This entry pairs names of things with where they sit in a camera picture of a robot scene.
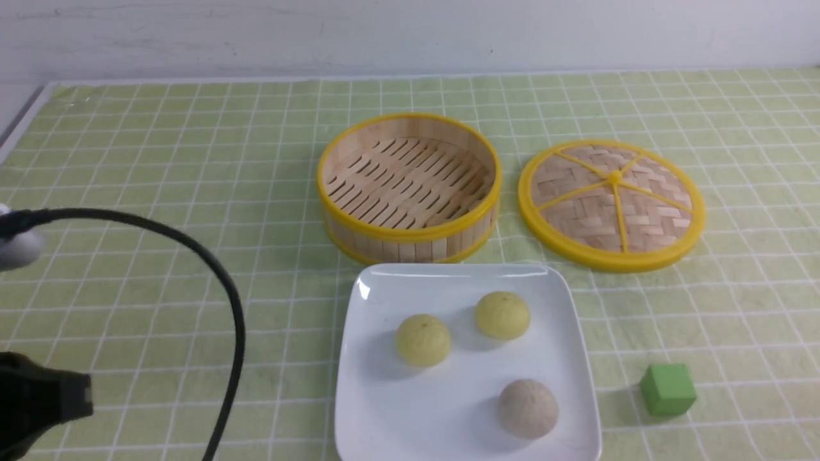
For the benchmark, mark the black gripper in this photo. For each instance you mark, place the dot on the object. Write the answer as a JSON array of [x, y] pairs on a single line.
[[34, 399]]

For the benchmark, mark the woven bamboo steamer lid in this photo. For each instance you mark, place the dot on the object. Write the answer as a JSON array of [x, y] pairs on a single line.
[[611, 206]]

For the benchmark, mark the bamboo steamer basket yellow rim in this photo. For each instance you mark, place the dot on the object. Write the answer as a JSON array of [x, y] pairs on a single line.
[[410, 188]]

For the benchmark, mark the yellow steamed bun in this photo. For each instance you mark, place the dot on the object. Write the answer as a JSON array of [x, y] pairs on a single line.
[[423, 341], [502, 315]]

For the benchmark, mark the pale white steamed bun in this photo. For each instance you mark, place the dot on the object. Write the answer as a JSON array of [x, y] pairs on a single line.
[[527, 409]]

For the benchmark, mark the yellow steamed bun left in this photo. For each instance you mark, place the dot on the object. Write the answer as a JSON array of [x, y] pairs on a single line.
[[423, 341]]

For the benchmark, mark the green checkered tablecloth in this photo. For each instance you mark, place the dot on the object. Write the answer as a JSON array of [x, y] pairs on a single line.
[[234, 165]]

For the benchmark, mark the yellow steamed bun right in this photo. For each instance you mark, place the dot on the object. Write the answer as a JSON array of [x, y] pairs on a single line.
[[502, 315]]

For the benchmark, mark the white square plate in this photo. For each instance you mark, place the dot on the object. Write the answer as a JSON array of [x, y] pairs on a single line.
[[389, 410]]

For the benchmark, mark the green cube block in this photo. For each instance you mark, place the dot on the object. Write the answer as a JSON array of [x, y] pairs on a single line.
[[667, 390]]

